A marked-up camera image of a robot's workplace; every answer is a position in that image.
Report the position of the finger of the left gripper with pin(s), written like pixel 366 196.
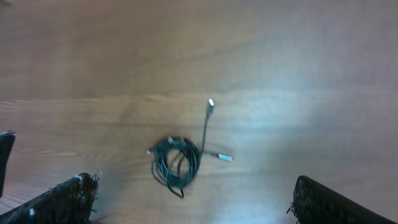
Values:
pixel 7 141

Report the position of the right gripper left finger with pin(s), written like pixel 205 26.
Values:
pixel 69 202

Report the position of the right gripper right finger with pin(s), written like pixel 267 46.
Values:
pixel 314 203

